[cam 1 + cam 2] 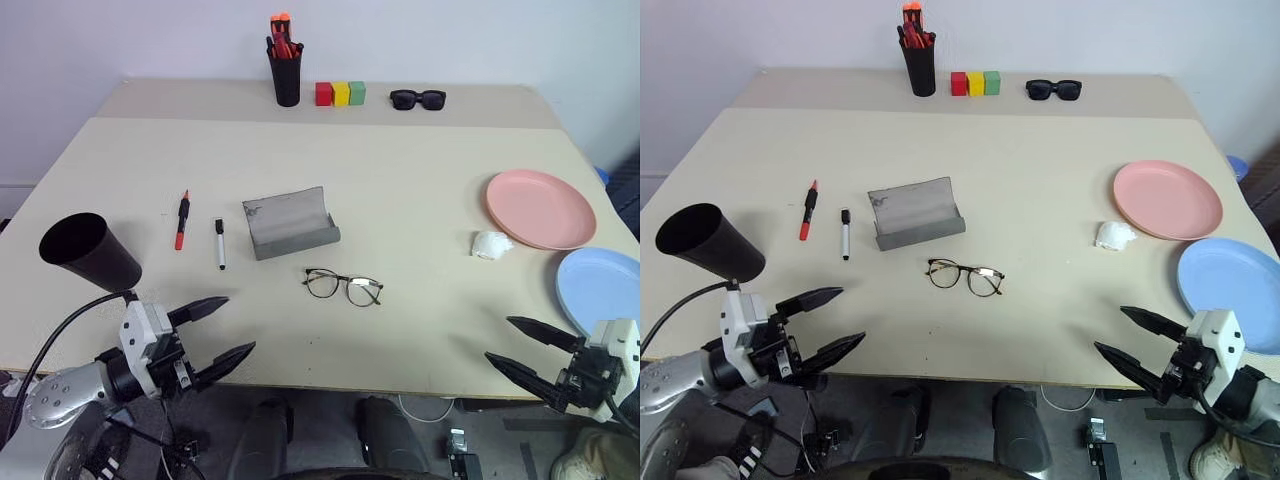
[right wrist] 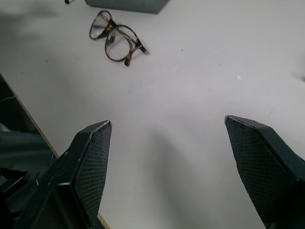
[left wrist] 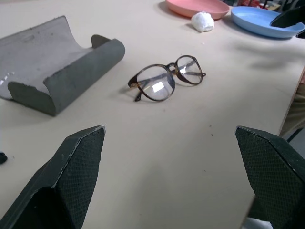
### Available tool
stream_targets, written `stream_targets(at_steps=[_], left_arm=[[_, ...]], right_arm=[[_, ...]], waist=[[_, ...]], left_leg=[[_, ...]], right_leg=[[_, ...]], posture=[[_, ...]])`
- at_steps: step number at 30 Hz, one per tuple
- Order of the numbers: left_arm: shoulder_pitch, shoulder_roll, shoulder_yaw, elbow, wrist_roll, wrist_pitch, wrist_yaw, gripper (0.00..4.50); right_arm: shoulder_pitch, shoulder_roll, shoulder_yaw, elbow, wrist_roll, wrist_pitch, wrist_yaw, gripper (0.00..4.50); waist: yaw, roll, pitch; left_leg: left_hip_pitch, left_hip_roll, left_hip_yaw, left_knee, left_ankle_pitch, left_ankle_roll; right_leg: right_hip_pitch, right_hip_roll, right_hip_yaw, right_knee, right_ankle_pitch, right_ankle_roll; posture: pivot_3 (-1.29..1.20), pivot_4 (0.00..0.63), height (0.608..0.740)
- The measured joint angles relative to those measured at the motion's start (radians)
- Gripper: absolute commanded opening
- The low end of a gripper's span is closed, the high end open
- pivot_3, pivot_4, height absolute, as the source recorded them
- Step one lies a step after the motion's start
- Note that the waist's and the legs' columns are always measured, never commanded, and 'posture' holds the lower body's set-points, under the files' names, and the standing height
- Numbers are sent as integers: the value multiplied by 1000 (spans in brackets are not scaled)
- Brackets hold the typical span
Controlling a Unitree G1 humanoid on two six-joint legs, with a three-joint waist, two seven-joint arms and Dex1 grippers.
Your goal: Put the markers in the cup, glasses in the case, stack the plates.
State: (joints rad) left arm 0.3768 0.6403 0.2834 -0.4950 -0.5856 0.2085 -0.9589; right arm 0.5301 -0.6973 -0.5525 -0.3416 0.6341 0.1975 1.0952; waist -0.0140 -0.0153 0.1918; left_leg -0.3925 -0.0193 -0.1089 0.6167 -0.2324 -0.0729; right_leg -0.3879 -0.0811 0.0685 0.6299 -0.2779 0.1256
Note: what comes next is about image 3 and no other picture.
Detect grey open glasses case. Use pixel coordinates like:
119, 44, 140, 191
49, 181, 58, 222
0, 15, 126, 117

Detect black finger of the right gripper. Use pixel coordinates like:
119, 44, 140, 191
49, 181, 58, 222
270, 6, 305, 29

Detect pink plate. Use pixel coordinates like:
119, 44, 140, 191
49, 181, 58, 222
165, 0, 230, 21

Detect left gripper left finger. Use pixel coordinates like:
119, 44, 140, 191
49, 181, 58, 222
0, 125, 106, 229

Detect white crumpled tissue ball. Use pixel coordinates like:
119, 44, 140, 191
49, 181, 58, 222
191, 11, 215, 32

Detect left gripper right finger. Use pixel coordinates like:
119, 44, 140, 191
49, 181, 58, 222
234, 125, 305, 229

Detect khaki cloth beside table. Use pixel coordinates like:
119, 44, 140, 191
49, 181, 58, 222
282, 83, 305, 136

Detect blue plate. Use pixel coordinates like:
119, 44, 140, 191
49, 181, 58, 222
230, 6, 305, 39

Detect tortoiseshell round eyeglasses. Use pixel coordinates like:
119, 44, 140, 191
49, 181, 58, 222
127, 55, 207, 103

